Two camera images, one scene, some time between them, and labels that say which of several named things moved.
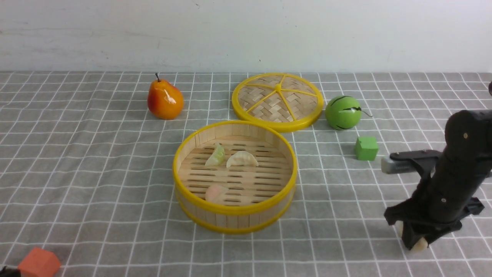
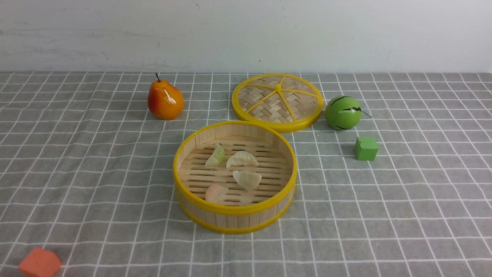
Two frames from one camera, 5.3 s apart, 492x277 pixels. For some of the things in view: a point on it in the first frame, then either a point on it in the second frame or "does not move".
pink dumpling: (216, 193) does not move
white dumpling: (241, 158) does not move
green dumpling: (217, 156) does not move
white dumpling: (421, 244) → (247, 180)
